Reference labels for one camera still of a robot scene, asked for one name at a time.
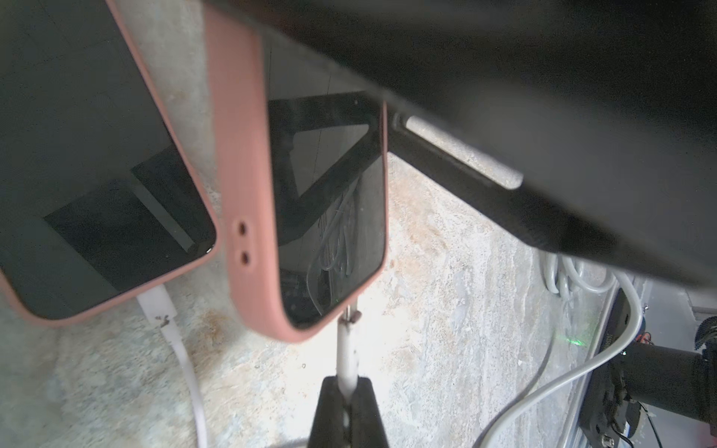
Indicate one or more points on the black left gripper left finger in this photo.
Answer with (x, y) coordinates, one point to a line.
(328, 428)

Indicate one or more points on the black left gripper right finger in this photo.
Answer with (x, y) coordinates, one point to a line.
(366, 429)

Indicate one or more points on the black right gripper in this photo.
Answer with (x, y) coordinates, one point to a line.
(606, 108)

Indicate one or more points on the pink case phone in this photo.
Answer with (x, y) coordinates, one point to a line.
(98, 199)
(301, 152)

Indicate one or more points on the aluminium front rail frame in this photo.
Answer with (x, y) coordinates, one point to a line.
(571, 435)

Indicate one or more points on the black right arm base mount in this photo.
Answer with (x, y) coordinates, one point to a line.
(607, 417)

